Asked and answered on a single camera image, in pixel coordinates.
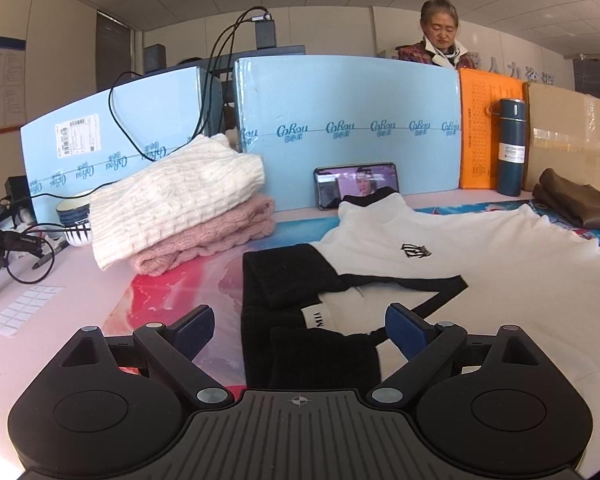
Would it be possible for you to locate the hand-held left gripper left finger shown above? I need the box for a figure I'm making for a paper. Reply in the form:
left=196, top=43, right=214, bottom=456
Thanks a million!
left=55, top=305, right=236, bottom=408

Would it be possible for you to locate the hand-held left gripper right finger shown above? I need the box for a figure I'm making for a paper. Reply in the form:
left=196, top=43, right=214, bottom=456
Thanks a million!
left=365, top=302, right=548, bottom=407

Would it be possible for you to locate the white and black shirt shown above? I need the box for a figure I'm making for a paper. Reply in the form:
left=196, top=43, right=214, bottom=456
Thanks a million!
left=241, top=194, right=600, bottom=466

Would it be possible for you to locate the pink knitted sweater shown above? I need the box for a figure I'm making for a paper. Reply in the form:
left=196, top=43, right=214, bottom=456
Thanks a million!
left=130, top=195, right=277, bottom=277

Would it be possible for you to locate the cream knitted sweater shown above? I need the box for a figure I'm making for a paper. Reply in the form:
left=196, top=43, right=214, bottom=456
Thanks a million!
left=87, top=132, right=266, bottom=272

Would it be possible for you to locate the smartphone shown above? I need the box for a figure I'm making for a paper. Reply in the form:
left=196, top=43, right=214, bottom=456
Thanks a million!
left=313, top=161, right=400, bottom=211

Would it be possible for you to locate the black marker pen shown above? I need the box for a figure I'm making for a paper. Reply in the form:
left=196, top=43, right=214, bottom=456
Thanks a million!
left=32, top=240, right=71, bottom=269

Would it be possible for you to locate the striped bowl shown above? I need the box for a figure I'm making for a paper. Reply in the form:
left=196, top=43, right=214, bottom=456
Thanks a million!
left=56, top=195, right=95, bottom=247

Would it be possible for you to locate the white sticker sheet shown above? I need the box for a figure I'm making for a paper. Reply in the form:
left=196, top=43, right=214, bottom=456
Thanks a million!
left=0, top=285, right=67, bottom=333

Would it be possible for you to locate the blue vacuum bottle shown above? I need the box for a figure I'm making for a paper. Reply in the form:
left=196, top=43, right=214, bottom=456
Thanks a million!
left=487, top=98, right=528, bottom=197

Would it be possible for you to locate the orange carton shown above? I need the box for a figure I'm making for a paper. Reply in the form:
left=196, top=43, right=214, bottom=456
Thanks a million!
left=458, top=67, right=528, bottom=191

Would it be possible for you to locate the brown folded garment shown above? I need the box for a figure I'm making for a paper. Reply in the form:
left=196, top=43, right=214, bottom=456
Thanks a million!
left=531, top=167, right=600, bottom=231

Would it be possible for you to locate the light blue carton with label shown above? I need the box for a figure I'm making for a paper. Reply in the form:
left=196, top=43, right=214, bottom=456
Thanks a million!
left=19, top=65, right=216, bottom=226

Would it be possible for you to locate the large light blue carton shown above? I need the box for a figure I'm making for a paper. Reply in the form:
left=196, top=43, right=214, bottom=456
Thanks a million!
left=232, top=55, right=463, bottom=211

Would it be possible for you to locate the brown cardboard box with tape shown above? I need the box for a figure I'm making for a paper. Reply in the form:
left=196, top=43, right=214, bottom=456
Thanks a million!
left=522, top=82, right=600, bottom=193

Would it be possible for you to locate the small black box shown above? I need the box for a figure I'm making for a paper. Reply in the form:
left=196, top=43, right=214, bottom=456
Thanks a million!
left=143, top=44, right=167, bottom=73

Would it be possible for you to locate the dark flat box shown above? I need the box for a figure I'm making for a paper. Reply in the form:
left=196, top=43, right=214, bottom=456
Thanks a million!
left=207, top=45, right=306, bottom=73

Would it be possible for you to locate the dark door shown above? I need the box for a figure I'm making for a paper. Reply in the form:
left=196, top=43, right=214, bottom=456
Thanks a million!
left=96, top=10, right=132, bottom=93

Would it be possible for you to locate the black power adapter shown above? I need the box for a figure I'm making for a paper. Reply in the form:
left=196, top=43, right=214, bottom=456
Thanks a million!
left=255, top=14, right=277, bottom=50

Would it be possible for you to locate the black cable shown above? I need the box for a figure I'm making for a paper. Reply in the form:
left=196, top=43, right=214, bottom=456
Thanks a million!
left=107, top=6, right=271, bottom=163
left=200, top=7, right=268, bottom=133

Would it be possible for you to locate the wall poster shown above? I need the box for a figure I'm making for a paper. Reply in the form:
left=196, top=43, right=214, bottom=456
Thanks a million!
left=0, top=35, right=27, bottom=136

